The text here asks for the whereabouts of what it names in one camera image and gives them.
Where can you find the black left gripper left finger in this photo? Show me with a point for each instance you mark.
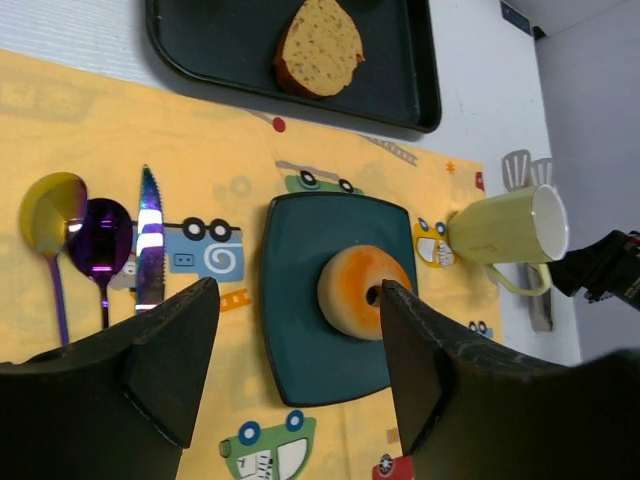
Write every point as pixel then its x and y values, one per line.
pixel 119 404

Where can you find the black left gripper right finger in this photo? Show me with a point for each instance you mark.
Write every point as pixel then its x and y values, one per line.
pixel 470 408

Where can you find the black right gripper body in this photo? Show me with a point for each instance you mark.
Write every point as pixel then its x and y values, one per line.
pixel 605 269

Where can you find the orange glazed donut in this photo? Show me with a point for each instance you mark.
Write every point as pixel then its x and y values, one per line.
pixel 349 290

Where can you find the sliced bread piece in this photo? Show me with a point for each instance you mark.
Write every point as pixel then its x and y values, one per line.
pixel 320 51

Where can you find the light green mug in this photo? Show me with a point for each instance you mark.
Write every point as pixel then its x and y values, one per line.
pixel 525 226

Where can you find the iridescent table knife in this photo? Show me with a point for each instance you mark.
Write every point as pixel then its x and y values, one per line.
pixel 150 246

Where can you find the purple spoon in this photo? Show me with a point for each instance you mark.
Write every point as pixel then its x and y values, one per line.
pixel 101 247

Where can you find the gold spoon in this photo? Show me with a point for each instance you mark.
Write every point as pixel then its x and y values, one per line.
pixel 52 211

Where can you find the teal square plate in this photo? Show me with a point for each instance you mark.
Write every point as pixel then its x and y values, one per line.
pixel 313 363

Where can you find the yellow car-print placemat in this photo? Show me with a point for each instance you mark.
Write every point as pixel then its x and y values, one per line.
pixel 210 161

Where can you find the black baking tray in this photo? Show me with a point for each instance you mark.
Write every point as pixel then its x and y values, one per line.
pixel 233 44

